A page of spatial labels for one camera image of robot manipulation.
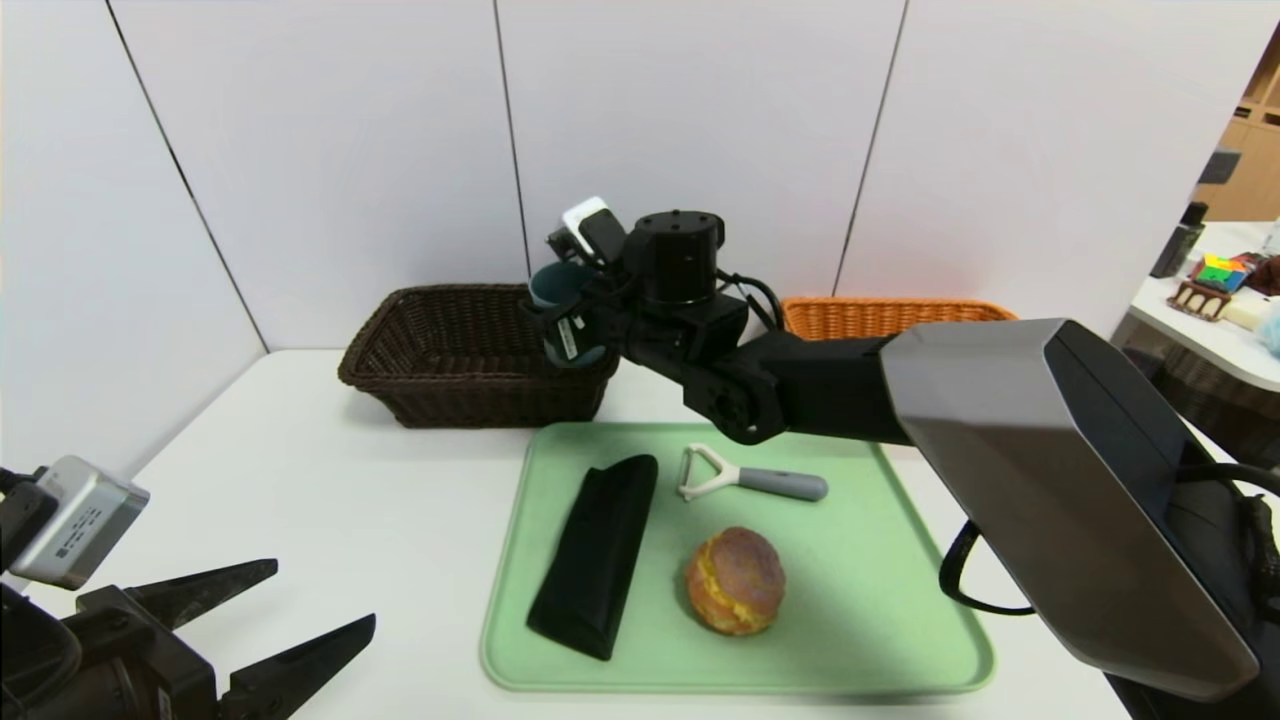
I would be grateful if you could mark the dark brown toy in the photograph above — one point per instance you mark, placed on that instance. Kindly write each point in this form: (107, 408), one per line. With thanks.
(1268, 277)

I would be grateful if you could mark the light blue soft item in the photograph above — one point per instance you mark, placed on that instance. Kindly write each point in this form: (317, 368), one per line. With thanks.
(1272, 335)

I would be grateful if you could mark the pale yellow block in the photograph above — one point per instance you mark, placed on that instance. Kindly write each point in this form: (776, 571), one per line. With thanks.
(1245, 315)

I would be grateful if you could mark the white background table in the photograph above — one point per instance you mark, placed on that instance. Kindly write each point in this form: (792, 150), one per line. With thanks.
(1220, 345)

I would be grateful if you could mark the dark green box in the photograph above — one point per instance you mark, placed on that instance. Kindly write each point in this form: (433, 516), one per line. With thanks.
(1175, 250)

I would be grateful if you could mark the orange wicker basket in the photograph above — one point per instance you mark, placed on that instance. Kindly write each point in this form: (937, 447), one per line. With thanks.
(860, 318)

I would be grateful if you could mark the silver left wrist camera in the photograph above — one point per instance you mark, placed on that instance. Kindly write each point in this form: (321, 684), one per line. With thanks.
(80, 520)

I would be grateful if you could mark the black glasses case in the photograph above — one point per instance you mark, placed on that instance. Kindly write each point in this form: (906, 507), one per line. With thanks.
(595, 550)

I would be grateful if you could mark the light green plastic tray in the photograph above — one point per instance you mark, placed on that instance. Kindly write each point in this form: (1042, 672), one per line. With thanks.
(850, 620)

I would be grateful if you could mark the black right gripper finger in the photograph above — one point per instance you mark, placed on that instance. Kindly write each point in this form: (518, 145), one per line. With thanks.
(540, 311)
(566, 249)

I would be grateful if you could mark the dark brown wicker basket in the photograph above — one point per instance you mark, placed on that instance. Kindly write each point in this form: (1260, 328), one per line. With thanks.
(450, 390)

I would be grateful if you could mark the pink and yellow cream bun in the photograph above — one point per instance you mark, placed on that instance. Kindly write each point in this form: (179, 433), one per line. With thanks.
(735, 582)

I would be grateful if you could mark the chocolate cake toy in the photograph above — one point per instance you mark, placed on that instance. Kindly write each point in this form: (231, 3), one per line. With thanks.
(1195, 300)

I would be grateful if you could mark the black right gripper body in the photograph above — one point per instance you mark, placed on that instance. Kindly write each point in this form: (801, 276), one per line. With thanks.
(565, 339)

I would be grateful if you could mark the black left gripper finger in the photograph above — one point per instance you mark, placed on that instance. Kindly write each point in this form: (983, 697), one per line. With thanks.
(295, 670)
(195, 597)

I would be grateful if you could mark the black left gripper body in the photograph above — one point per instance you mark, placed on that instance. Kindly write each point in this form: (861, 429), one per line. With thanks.
(158, 640)

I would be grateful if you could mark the blue-grey plastic cup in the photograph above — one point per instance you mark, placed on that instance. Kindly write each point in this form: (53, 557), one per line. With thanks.
(555, 285)

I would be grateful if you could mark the colourful puzzle cube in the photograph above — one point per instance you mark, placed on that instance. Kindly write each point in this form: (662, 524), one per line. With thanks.
(1220, 272)

